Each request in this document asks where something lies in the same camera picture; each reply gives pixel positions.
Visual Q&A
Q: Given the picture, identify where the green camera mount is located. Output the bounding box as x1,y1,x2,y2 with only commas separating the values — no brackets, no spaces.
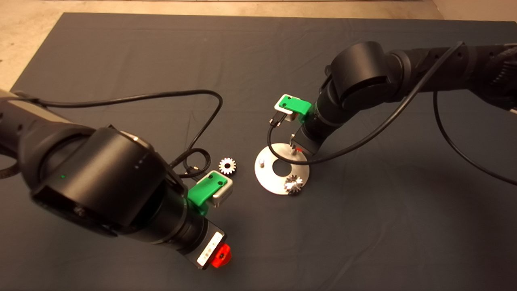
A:
279,94,313,122
189,170,227,215

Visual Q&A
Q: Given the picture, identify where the thin black braided cable loop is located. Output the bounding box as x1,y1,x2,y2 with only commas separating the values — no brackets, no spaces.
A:
170,147,212,177

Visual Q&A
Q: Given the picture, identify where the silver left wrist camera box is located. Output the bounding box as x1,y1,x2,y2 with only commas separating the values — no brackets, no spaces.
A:
212,173,235,207

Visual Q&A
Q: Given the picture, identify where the black right camera cable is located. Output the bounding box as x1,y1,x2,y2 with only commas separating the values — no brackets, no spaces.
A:
267,40,517,186

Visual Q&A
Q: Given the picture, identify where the round metal carrier plate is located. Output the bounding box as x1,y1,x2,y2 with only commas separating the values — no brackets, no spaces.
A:
254,143,310,196

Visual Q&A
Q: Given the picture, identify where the thick black braided cable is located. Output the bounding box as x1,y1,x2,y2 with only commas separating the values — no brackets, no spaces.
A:
0,156,21,179

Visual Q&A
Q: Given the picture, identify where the bright steel planetary gear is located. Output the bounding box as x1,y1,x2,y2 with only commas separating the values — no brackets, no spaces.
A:
219,158,237,175

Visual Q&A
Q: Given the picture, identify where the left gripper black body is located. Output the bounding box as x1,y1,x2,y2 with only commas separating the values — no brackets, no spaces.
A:
181,217,227,269

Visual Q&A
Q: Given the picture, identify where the black left camera cable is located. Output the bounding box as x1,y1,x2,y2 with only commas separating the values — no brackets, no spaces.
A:
14,89,223,174

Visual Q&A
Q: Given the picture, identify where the dark grey table cloth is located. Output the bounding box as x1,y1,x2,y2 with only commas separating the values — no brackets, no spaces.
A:
0,12,517,291

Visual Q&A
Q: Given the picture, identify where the black camera cable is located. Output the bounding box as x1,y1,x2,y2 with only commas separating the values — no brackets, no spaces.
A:
14,89,223,174
267,40,517,186

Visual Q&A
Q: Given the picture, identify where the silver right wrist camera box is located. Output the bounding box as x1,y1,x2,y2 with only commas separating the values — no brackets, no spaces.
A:
274,99,297,122

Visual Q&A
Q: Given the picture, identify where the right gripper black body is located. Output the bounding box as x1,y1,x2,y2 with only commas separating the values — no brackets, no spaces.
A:
291,123,324,156

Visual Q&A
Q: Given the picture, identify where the green right camera mount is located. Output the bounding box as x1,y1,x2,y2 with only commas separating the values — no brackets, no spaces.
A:
279,94,313,122

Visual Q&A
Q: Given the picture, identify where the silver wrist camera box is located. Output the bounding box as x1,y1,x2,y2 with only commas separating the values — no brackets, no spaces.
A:
274,99,297,122
212,173,235,207

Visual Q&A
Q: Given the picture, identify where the green left camera mount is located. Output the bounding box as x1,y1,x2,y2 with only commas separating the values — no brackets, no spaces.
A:
189,170,227,215

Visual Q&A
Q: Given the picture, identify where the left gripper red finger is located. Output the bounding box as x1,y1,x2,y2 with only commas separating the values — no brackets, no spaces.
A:
213,243,233,268

